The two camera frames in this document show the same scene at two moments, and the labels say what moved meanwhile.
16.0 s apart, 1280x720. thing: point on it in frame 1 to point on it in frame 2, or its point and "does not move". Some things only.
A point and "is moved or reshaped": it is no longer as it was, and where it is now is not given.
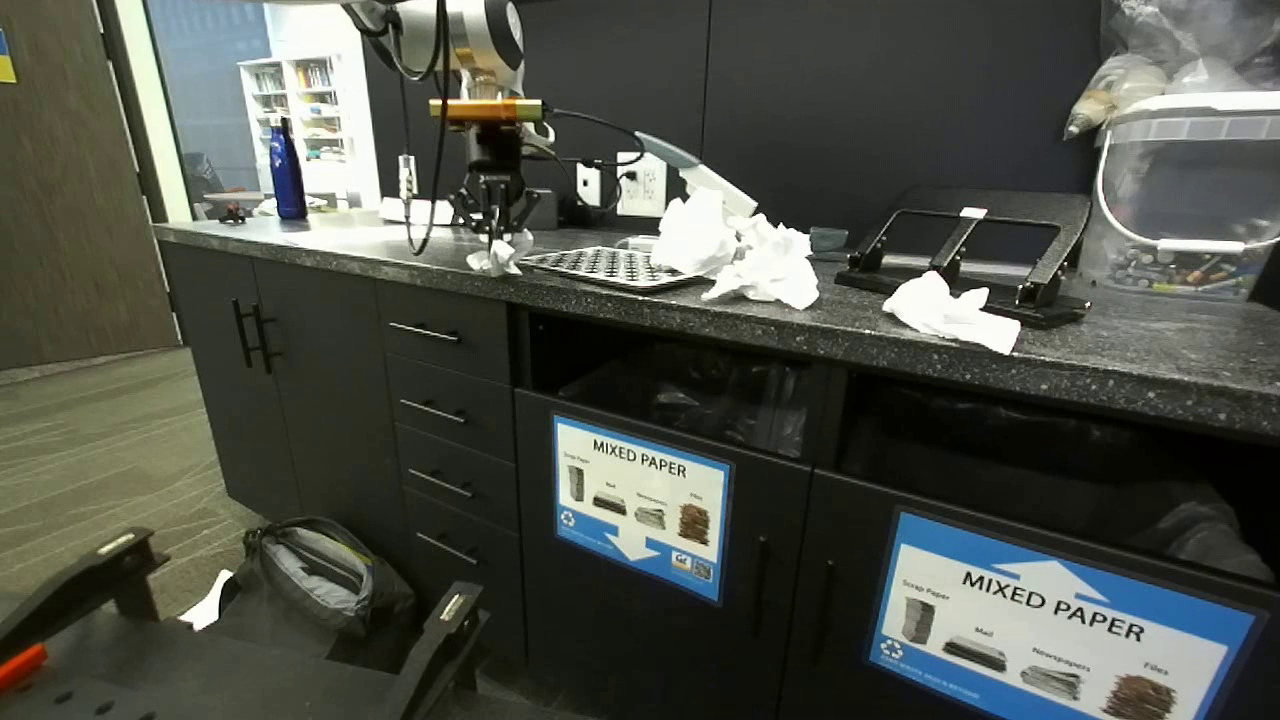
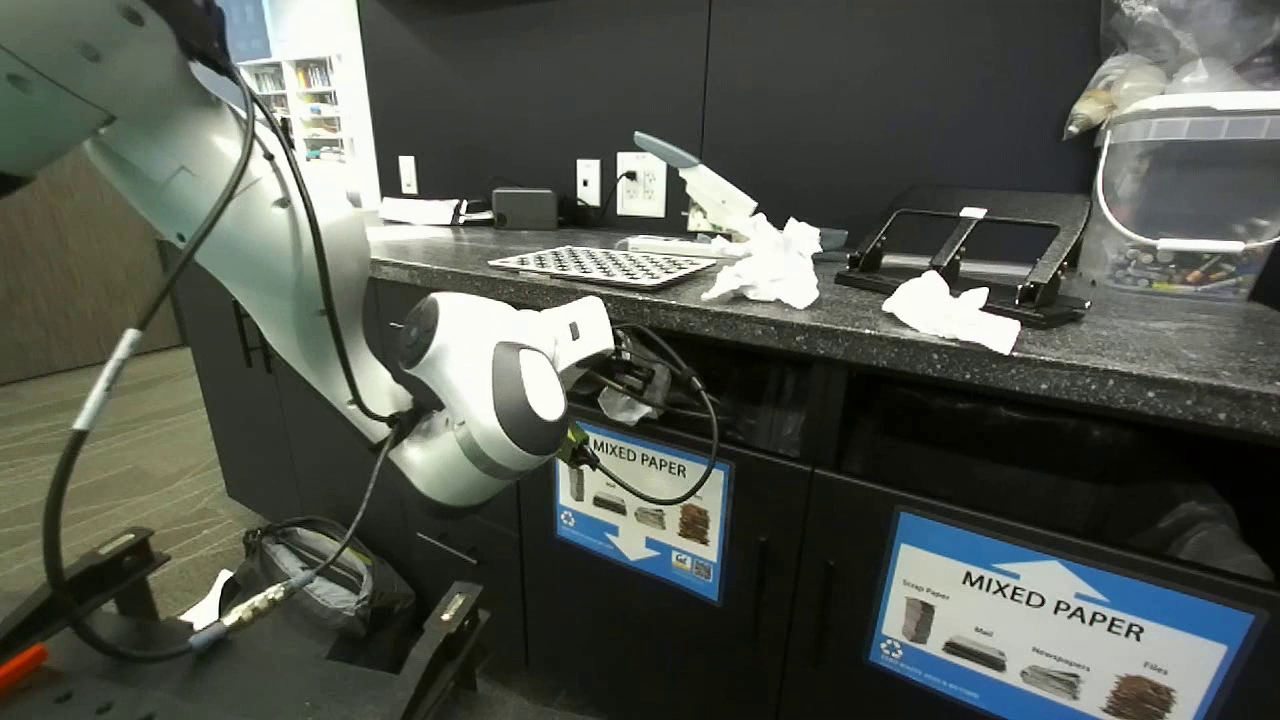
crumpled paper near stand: [935, 306] does not move
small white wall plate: [590, 185] does not move
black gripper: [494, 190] to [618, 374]
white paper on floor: [207, 612] does not move
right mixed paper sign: [1056, 630] does not move
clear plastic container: [1190, 185] does not move
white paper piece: [494, 259] to [623, 407]
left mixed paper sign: [643, 500] does not move
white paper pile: [704, 232] is moved or reshaped
